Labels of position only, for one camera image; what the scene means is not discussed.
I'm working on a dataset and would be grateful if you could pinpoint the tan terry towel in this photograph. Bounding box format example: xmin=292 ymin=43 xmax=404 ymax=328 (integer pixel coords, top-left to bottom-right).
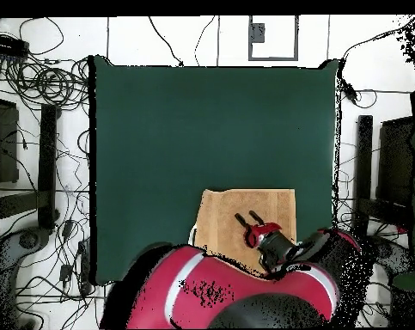
xmin=189 ymin=187 xmax=297 ymax=277

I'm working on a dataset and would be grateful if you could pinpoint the dark green table cloth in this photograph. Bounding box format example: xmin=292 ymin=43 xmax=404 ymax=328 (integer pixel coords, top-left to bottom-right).
xmin=88 ymin=54 xmax=342 ymax=286

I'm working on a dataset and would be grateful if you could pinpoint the grey office chair base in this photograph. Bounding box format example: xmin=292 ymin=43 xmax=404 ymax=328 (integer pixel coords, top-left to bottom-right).
xmin=0 ymin=228 xmax=52 ymax=329
xmin=364 ymin=234 xmax=415 ymax=276

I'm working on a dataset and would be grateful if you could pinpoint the black box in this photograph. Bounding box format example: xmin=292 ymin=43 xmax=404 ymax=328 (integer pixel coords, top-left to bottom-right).
xmin=0 ymin=97 xmax=20 ymax=184
xmin=376 ymin=117 xmax=414 ymax=207

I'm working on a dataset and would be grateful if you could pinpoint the black power strip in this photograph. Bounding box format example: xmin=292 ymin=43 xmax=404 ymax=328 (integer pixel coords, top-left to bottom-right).
xmin=0 ymin=33 xmax=30 ymax=58

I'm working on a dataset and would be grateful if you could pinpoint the black stand frame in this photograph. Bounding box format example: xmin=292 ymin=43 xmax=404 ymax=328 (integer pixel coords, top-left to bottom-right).
xmin=0 ymin=103 xmax=60 ymax=230
xmin=351 ymin=114 xmax=414 ymax=236

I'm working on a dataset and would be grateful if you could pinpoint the black cable with plug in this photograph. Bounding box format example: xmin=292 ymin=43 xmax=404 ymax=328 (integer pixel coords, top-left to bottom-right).
xmin=147 ymin=15 xmax=185 ymax=67

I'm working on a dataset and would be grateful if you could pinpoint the grey floor hatch frame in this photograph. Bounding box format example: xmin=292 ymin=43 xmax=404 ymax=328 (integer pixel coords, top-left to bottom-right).
xmin=247 ymin=15 xmax=300 ymax=62

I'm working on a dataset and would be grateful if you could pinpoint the tangle of black cables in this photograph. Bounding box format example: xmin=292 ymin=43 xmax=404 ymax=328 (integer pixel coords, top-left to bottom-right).
xmin=0 ymin=54 xmax=91 ymax=111

